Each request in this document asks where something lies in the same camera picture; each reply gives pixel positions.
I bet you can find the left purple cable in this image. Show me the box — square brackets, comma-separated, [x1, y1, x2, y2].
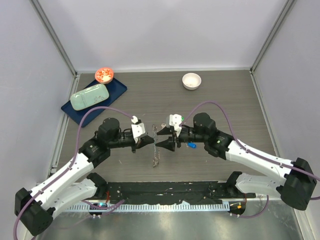
[12, 106, 137, 240]

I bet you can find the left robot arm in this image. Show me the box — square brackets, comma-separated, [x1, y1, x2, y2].
[14, 117, 154, 238]

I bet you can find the dark blue tray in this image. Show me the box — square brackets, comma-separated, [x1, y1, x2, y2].
[60, 78, 127, 128]

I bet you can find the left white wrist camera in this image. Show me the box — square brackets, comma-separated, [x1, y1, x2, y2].
[131, 116, 148, 143]

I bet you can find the red patterned bowl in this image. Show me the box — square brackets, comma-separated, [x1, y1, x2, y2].
[94, 67, 114, 84]

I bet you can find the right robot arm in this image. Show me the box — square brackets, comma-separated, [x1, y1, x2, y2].
[156, 112, 317, 211]

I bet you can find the white ceramic bowl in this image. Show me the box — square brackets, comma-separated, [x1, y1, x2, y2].
[182, 72, 202, 91]

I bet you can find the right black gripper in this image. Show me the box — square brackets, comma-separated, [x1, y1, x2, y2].
[156, 126, 208, 152]

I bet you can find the blue tagged key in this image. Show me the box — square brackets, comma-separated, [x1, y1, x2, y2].
[187, 142, 197, 149]

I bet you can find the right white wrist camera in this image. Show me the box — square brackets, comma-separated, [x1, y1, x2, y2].
[166, 114, 183, 137]

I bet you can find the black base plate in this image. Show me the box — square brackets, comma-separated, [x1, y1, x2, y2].
[103, 181, 256, 206]

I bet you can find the large keyring with blue handle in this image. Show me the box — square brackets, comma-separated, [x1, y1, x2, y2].
[152, 124, 160, 168]

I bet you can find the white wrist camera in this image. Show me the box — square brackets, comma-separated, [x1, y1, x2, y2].
[166, 114, 183, 137]
[131, 116, 148, 143]

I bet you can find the pale green oblong dish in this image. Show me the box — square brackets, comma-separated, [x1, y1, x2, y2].
[70, 83, 110, 111]

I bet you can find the white slotted cable duct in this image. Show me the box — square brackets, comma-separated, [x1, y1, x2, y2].
[65, 201, 230, 213]

